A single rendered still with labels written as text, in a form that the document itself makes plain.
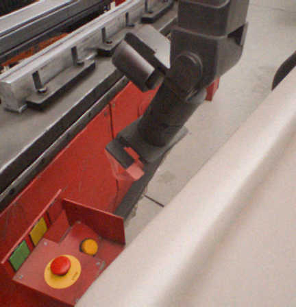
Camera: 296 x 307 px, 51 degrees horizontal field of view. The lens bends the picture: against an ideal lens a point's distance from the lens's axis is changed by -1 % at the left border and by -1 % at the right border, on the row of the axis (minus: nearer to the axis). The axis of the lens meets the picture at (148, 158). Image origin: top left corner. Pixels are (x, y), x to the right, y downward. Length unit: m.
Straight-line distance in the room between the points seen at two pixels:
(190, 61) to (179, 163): 1.71
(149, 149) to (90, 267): 0.32
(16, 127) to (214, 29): 0.67
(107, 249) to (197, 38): 0.57
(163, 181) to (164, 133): 1.47
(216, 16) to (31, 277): 0.57
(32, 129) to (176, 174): 1.23
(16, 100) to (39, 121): 0.09
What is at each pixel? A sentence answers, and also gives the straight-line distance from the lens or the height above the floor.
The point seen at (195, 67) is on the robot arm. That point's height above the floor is 1.22.
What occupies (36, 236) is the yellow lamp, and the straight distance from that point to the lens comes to 0.71.
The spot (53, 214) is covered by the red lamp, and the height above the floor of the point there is 0.81.
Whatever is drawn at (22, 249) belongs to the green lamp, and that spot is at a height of 0.82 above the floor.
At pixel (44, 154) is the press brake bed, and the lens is 0.89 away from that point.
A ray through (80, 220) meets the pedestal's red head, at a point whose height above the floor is 0.75.
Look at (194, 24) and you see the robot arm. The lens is 0.34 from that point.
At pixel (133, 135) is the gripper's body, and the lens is 0.46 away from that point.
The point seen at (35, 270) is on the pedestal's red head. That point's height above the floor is 0.78.
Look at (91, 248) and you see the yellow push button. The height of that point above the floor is 0.72.
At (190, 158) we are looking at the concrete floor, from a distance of 2.07.
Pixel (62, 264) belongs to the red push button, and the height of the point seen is 0.81.
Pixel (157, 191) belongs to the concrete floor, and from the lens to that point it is 1.84.
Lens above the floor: 1.36
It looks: 42 degrees down
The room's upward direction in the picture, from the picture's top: straight up
